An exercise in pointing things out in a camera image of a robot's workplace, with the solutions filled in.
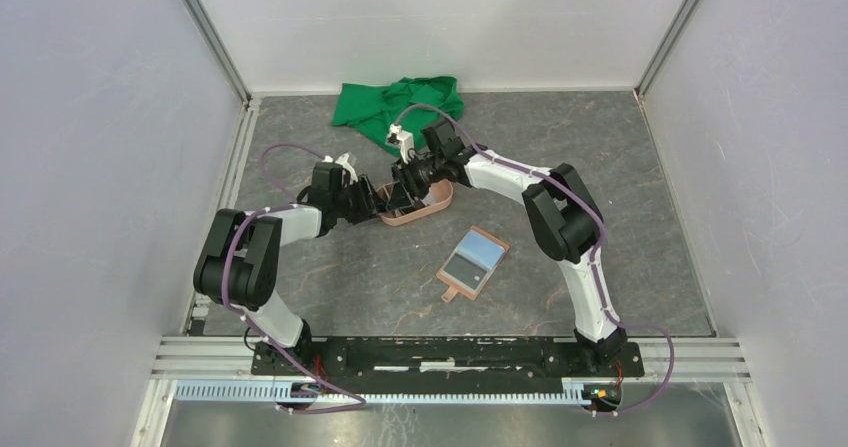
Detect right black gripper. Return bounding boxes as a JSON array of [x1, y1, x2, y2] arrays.
[[386, 153, 444, 212]]

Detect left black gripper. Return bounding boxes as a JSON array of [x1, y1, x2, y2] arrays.
[[332, 173, 387, 225]]

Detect pink oval tray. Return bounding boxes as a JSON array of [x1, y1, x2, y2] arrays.
[[379, 180, 454, 227]]

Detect dark credit card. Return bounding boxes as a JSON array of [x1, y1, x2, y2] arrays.
[[442, 254, 489, 292]]

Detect brown leather card holder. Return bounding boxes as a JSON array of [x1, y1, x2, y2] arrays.
[[436, 226, 510, 303]]

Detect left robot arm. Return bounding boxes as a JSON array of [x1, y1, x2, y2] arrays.
[[193, 161, 397, 375]]

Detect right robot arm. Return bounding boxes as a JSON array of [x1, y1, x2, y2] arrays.
[[386, 121, 628, 375]]

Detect green cloth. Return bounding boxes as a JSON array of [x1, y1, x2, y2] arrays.
[[331, 76, 465, 157]]

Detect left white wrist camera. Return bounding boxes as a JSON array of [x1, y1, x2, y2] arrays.
[[324, 152, 358, 183]]

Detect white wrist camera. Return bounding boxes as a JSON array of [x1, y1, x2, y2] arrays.
[[386, 124, 416, 163], [324, 152, 358, 183]]

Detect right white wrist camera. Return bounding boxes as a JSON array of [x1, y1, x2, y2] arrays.
[[386, 124, 416, 163]]

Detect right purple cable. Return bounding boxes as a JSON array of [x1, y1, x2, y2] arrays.
[[394, 103, 677, 419]]

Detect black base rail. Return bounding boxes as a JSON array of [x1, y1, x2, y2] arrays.
[[250, 335, 645, 396]]

